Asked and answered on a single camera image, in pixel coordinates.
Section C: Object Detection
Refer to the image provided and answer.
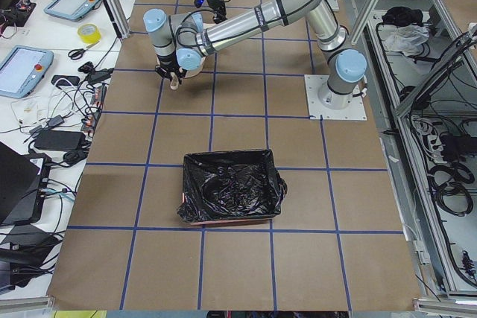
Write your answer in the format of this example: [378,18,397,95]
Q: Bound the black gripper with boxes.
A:
[194,0,227,22]
[154,62,186,83]

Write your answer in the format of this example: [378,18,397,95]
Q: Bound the black lined trash bin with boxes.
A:
[177,149,288,225]

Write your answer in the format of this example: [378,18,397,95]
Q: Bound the yellow tape roll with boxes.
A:
[77,23,101,44]

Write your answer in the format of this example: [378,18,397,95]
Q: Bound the black scissors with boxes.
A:
[67,43,96,60]

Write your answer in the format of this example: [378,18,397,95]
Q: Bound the blue teach pendant far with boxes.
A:
[44,0,101,21]

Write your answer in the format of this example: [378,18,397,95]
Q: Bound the blue teach pendant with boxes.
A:
[1,45,54,99]
[44,0,101,21]

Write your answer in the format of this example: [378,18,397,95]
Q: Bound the black power adapter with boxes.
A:
[34,130,86,151]

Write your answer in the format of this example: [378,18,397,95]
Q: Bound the blue teach pendant near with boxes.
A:
[1,45,54,99]

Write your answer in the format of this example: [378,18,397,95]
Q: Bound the black laptop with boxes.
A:
[1,144,51,226]

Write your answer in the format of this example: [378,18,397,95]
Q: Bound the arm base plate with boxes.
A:
[304,74,367,121]

